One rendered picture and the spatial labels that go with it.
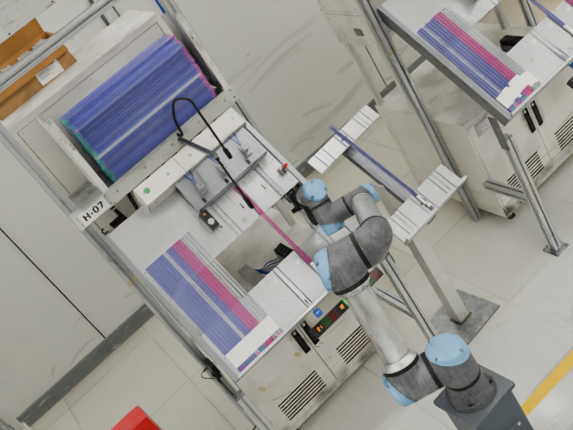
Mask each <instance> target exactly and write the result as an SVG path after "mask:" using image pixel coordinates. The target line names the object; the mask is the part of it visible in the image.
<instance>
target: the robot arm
mask: <svg viewBox="0 0 573 430"><path fill-rule="evenodd" d="M285 195H286V197H285ZM283 197H284V198H285V201H286V202H287V204H288V205H289V206H290V207H291V212H292V213H293V214H294V213H295V212H299V211H301V210H302V209H304V211H305V213H306V215H307V217H308V218H309V220H310V222H311V223H312V224H313V225H318V224H319V226H321V228H322V230H323V232H324V233H325V235H333V234H334V233H336V232H338V231H340V230H341V229H343V228H344V227H345V224H344V221H345V220H346V219H348V218H351V217H352V216H354V215H356V219H357V222H358V223H359V226H360V228H359V229H357V230H355V231H353V232H352V233H350V234H348V235H346V236H345V237H343V238H341V239H339V240H338V241H336V242H334V243H333V244H331V245H329V246H327V247H325V248H323V249H322V250H321V251H320V252H318V253H316V254H315V257H314V261H315V267H316V269H317V272H318V274H319V277H320V278H321V282H322V284H323V286H324V288H325V289H326V290H327V291H328V292H332V290H333V291H334V293H335V295H336V296H339V297H343V298H344V300H345V301H346V303H347V305H348V306H349V307H350V309H351V311H352V313H353V314H354V316H355V317H356V320H357V321H358V322H359V324H360V325H361V327H362V329H363V331H364V333H365V334H366V336H367V337H368V339H369V340H370V342H371V344H372V345H373V348H374V349H375V351H376V352H377V353H378V355H379V357H380V359H381V360H382V362H383V365H382V368H381V369H382V372H383V374H382V375H381V380H382V381H383V383H384V385H385V387H386V388H387V390H388V392H389V393H390V395H391V396H392V397H393V398H394V399H395V400H396V401H397V402H398V403H399V404H400V405H402V406H409V405H410V404H413V403H417V402H418V401H419V400H421V399H422V398H424V397H426V396H428V395H430V394H432V393H434V392H436V391H437V390H439V389H441V388H443V387H446V391H447V398H448V400H449V402H450V404H451V405H452V406H453V408H454V409H456V410H458V411H459V412H462V413H474V412H478V411H480V410H482V409H484V408H486V407H487V406H488V405H489V404H490V403H491V402H492V400H493V399H494V397H495V394H496V384H495V380H494V379H493V377H492V375H491V374H490V373H489V372H488V371H486V370H485V369H483V368H481V367H480V366H479V365H478V363H477V361H476V359H475V358H474V356H473V355H472V353H471V351H470V348H469V346H468V345H467V344H466V343H465V341H464V340H463V339H462V338H461V337H460V336H458V335H456V334H449V333H446V334H439V335H436V336H434V337H433V338H431V339H430V340H429V341H428V344H426V346H425V351H424V352H422V353H421V354H419V355H418V354H417V352H416V350H414V349H411V348H408V347H407V346H406V344H405V342H404V341H403V339H402V337H401V335H400V334H399V333H398V331H397V329H396V327H395V325H394V324H393V322H392V320H391V319H390V317H389V316H388V314H387V312H386V311H385V308H384V307H383V306H382V304H381V303H380V301H379V299H378V297H377V295H376V294H375V292H374V291H373V289H372V287H371V286H370V284H369V278H370V274H369V272H368V270H369V269H371V268H373V267H374V266H375V265H377V264H378V263H380V262H381V261H382V260H383V258H384V257H385V255H386V254H387V253H388V251H389V249H390V247H391V243H392V237H393V231H392V227H391V225H390V223H389V221H388V220H387V219H386V218H384V217H382V215H381V213H380V211H379V209H378V207H377V205H376V202H378V201H379V195H378V193H377V192H376V190H375V188H374V187H373V185H372V184H371V183H370V182H367V183H364V184H363V185H360V186H359V187H357V188H356V189H353V190H351V191H350V192H349V193H347V194H346V195H343V196H341V197H340V198H338V199H337V200H335V201H333V202H332V201H331V200H330V198H329V196H328V195H327V186H326V184H325V183H324V182H323V181H322V180H320V179H312V180H309V181H307V182H306V183H305V184H302V183H301V182H300V181H299V182H297V183H296V184H295V185H294V186H293V187H292V188H291V189H290V190H289V191H287V192H286V193H285V194H284V195H283Z"/></svg>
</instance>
